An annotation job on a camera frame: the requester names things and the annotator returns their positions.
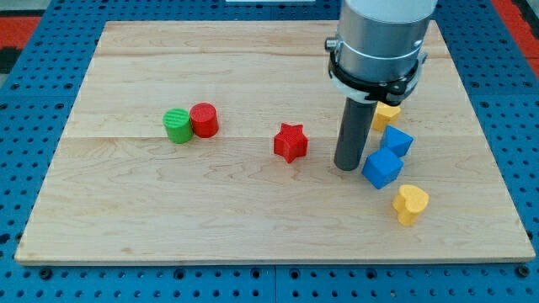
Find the green cylinder block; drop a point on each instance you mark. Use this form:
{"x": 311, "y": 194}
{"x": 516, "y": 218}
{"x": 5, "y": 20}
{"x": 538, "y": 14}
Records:
{"x": 178, "y": 125}

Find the red cylinder block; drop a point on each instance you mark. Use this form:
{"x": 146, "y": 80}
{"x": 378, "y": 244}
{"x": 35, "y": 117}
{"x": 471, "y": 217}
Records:
{"x": 204, "y": 120}

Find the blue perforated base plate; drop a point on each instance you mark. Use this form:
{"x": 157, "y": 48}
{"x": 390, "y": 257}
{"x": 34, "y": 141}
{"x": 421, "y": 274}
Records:
{"x": 49, "y": 49}

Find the blue cube block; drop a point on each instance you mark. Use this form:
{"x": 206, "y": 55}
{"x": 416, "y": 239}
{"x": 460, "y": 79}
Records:
{"x": 382, "y": 167}

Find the red star block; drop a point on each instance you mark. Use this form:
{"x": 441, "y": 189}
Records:
{"x": 290, "y": 142}

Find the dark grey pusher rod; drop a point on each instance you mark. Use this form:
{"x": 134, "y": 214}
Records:
{"x": 354, "y": 130}

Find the wooden board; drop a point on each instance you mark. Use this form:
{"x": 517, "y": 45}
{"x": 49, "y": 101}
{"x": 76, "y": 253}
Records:
{"x": 119, "y": 192}

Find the yellow pentagon block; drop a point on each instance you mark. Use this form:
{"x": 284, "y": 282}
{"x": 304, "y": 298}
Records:
{"x": 384, "y": 116}

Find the blue triangular block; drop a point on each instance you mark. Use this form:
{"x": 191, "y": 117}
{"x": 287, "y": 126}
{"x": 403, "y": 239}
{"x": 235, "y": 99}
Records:
{"x": 396, "y": 140}

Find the yellow heart block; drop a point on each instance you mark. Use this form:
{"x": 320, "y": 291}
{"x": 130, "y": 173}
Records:
{"x": 409, "y": 203}

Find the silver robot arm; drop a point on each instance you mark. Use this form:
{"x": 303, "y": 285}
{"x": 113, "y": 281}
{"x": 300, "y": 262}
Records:
{"x": 375, "y": 56}

